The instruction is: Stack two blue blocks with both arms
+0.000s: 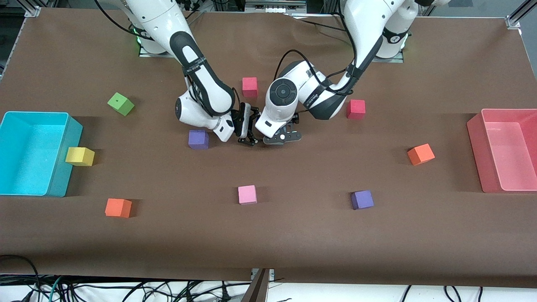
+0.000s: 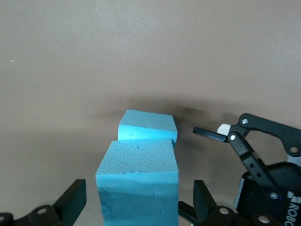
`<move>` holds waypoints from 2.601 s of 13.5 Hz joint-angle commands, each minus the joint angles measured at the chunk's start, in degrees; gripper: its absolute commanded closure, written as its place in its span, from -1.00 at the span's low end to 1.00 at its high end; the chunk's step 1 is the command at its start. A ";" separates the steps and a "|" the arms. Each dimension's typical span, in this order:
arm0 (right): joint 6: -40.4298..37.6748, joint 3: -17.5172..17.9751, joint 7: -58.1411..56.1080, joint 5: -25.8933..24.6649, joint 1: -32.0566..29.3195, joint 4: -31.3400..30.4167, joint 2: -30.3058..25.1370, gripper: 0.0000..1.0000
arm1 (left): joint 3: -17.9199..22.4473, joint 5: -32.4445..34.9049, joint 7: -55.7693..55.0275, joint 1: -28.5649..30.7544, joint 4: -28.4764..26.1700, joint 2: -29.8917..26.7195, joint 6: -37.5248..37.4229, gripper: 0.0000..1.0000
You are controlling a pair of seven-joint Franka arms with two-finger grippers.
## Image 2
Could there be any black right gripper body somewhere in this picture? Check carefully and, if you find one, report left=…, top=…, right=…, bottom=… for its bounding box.
left=233, top=161, right=301, bottom=226

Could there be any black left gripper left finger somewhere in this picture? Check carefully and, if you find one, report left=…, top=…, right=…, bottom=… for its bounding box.
left=0, top=178, right=87, bottom=226

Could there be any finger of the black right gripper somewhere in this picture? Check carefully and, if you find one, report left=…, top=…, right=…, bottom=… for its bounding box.
left=178, top=201, right=196, bottom=225
left=193, top=113, right=301, bottom=203

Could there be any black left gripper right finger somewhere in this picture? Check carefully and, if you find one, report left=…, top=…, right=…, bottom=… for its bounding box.
left=188, top=180, right=285, bottom=226

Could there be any light blue foam block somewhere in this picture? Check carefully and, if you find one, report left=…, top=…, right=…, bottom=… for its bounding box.
left=117, top=109, right=178, bottom=149
left=95, top=138, right=180, bottom=226

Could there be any brown table cover sheet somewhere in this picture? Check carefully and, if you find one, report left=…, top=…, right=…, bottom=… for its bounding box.
left=0, top=0, right=301, bottom=226

